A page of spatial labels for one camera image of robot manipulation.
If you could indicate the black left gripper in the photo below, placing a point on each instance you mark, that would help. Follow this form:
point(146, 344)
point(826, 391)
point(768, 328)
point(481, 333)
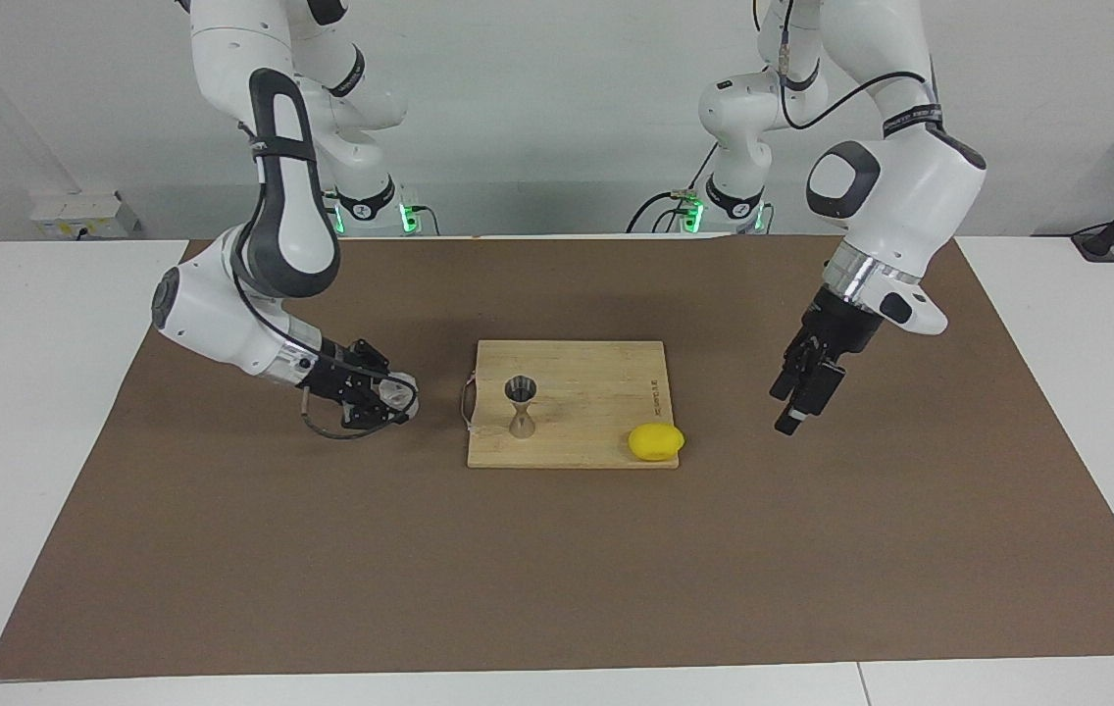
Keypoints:
point(836, 328)

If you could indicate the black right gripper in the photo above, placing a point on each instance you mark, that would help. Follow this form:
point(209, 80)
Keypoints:
point(336, 373)

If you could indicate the steel double jigger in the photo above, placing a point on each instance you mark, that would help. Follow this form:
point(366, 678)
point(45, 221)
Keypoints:
point(521, 407)

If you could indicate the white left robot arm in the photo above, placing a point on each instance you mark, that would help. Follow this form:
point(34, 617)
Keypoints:
point(910, 186)

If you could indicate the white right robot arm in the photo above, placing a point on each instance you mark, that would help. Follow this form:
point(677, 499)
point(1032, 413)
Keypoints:
point(292, 226)

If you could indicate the yellow lemon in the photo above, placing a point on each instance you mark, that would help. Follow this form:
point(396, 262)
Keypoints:
point(655, 442)

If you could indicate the bamboo cutting board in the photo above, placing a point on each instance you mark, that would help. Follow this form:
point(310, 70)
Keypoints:
point(596, 392)

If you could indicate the brown paper table mat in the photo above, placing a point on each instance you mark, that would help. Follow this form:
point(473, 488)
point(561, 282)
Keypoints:
point(557, 569)

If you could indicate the white wall socket box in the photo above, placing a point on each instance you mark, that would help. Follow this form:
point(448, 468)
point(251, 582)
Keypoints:
point(81, 216)

